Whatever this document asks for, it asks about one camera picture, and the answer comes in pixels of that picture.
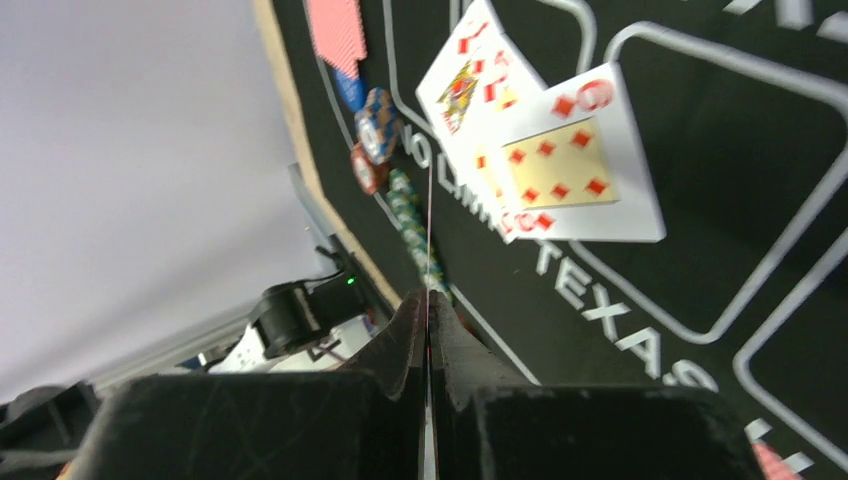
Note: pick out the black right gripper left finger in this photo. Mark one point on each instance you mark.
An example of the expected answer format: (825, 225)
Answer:
(361, 420)

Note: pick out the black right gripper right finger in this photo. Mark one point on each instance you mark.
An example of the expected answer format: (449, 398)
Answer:
(489, 422)

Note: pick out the green chip row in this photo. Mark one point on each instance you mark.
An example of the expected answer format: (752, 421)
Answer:
(402, 201)

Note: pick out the face-up playing card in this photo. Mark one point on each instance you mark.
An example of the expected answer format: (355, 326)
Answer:
(488, 191)
(478, 73)

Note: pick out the face-up six of diamonds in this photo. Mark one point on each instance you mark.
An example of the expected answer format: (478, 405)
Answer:
(572, 166)

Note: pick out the blue small blind button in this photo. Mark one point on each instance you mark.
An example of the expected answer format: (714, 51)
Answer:
(352, 90)

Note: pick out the black poker felt mat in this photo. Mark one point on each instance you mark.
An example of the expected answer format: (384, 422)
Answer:
(741, 107)

